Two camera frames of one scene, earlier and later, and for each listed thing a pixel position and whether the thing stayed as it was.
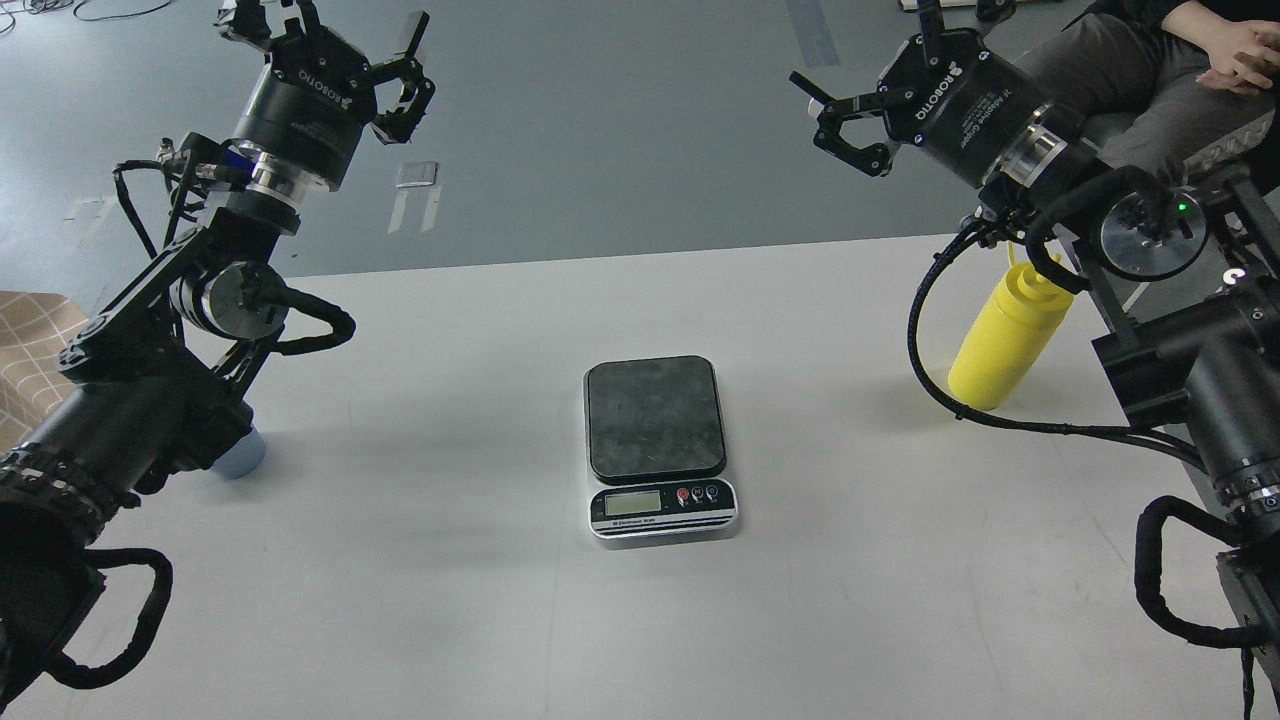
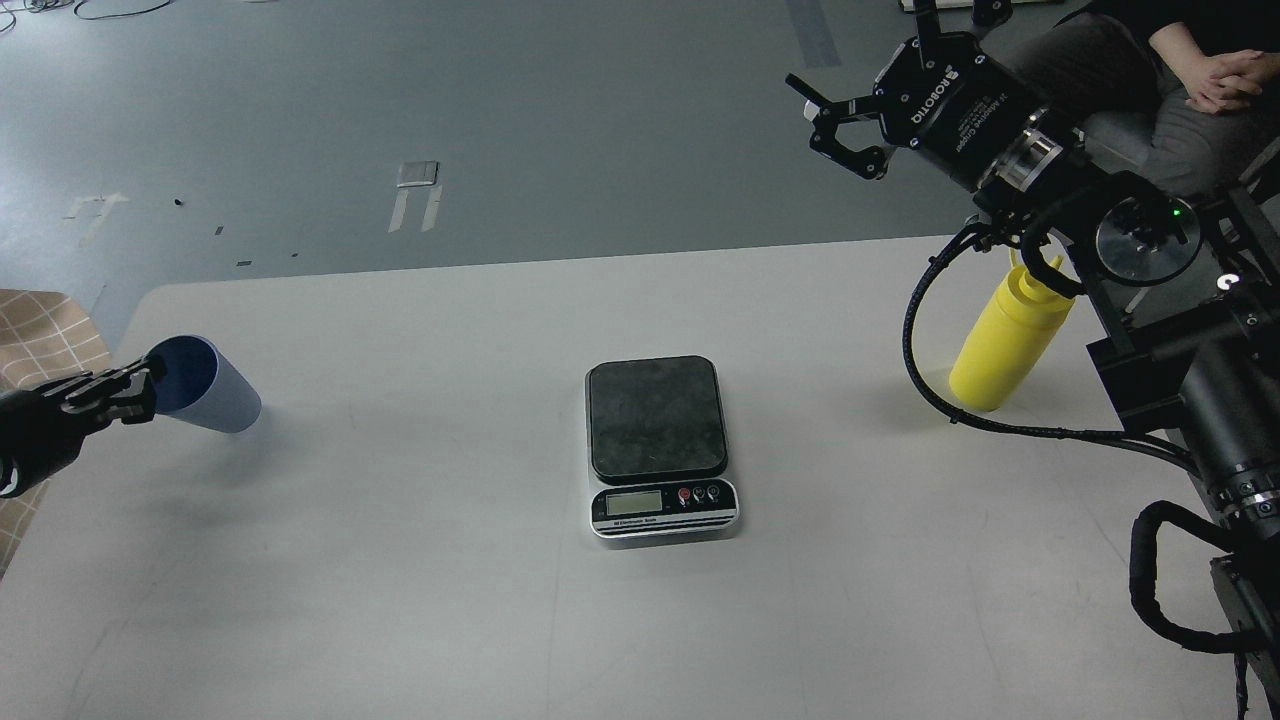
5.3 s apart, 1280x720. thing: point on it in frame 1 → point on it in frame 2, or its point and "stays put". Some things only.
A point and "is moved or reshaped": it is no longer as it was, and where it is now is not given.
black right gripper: x=965 y=110 stays put
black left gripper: x=318 y=94 → x=38 y=435
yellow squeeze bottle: x=1013 y=327 stays put
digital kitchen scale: x=656 y=451 stays put
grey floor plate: x=417 y=174 stays put
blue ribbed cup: x=242 y=458 is moved or reshaped
